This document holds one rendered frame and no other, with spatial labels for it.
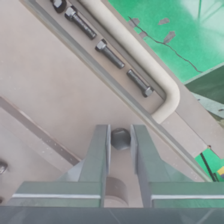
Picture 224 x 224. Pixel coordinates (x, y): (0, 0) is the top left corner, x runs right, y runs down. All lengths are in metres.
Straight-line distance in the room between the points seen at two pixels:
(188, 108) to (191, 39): 1.36
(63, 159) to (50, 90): 0.07
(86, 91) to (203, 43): 1.58
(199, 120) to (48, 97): 0.26
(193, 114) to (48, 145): 0.25
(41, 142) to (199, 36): 1.61
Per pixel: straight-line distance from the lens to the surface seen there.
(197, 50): 1.67
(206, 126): 0.34
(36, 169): 0.20
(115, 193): 0.17
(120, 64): 0.27
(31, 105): 0.17
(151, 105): 0.30
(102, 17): 0.27
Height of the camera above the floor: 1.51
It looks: 73 degrees down
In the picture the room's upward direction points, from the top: 175 degrees counter-clockwise
